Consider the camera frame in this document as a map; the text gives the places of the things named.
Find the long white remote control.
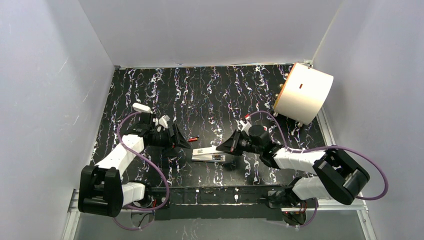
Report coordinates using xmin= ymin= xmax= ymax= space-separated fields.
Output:
xmin=191 ymin=153 xmax=226 ymax=163

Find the white remote battery cover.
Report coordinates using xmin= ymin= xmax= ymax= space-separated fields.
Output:
xmin=192 ymin=146 xmax=220 ymax=157

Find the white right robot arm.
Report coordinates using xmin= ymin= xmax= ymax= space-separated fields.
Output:
xmin=216 ymin=125 xmax=370 ymax=206

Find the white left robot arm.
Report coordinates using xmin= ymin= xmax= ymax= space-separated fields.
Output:
xmin=77 ymin=112 xmax=191 ymax=217

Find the small white plastic object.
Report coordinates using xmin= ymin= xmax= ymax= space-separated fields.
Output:
xmin=132 ymin=102 xmax=153 ymax=114

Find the white round stool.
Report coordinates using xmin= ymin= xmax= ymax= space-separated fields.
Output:
xmin=273 ymin=62 xmax=334 ymax=125

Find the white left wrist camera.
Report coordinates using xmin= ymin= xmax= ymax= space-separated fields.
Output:
xmin=155 ymin=115 xmax=170 ymax=129

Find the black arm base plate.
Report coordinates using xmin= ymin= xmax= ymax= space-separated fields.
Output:
xmin=137 ymin=185 xmax=319 ymax=222

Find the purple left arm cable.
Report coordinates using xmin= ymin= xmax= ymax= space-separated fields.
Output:
xmin=112 ymin=111 xmax=171 ymax=232

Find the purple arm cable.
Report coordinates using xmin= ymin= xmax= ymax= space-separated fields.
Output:
xmin=245 ymin=110 xmax=389 ymax=229
xmin=112 ymin=111 xmax=171 ymax=232

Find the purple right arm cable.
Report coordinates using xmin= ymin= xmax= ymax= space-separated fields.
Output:
xmin=245 ymin=110 xmax=389 ymax=229

